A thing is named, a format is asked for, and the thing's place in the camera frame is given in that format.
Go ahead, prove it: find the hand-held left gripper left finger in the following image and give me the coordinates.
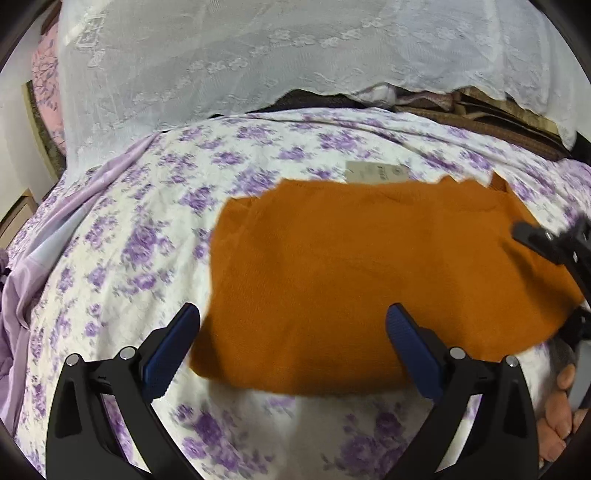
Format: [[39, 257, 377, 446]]
[[45, 302, 201, 480]]

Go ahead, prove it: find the wooden nightstand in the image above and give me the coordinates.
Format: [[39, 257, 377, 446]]
[[0, 188, 37, 252]]

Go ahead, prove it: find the dark cloth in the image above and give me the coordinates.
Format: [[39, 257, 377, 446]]
[[268, 89, 354, 112]]

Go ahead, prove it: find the person's right hand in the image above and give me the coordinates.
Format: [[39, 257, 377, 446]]
[[537, 362, 589, 463]]

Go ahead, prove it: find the pink patterned pillow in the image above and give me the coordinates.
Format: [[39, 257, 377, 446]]
[[30, 23, 66, 149]]

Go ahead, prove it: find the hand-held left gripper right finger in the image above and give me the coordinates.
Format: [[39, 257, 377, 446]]
[[385, 303, 540, 480]]

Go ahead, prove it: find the lavender cloth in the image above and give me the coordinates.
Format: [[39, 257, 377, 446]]
[[0, 137, 155, 418]]

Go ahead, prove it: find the orange knit sweater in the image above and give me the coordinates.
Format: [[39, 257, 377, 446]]
[[190, 172, 583, 397]]

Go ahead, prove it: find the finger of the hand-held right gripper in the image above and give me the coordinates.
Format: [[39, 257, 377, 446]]
[[512, 216, 591, 296]]

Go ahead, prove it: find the pink striped cloth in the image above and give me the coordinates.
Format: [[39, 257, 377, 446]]
[[397, 91, 455, 108]]

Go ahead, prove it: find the paper hang tag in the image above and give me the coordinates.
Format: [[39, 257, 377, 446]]
[[345, 161, 409, 184]]

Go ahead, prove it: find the white lace cloth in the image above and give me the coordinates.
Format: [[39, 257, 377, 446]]
[[58, 0, 579, 172]]

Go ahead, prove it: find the wooden bed frame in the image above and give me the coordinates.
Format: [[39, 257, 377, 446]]
[[22, 80, 68, 182]]

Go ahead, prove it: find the purple floral bed sheet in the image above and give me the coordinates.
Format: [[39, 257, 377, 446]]
[[14, 107, 591, 480]]

